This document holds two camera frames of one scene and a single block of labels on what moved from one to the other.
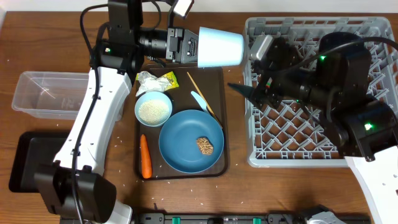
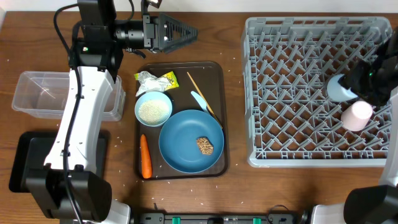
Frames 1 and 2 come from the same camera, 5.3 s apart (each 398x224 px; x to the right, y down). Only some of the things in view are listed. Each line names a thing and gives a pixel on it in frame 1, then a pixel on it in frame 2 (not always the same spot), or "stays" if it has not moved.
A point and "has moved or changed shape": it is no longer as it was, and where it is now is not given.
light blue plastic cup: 219,48 has moved or changed shape
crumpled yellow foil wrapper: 148,83 stays
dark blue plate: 192,141 stays
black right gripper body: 296,88 → 364,83
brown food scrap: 204,145 stays
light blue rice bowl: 153,109 stays
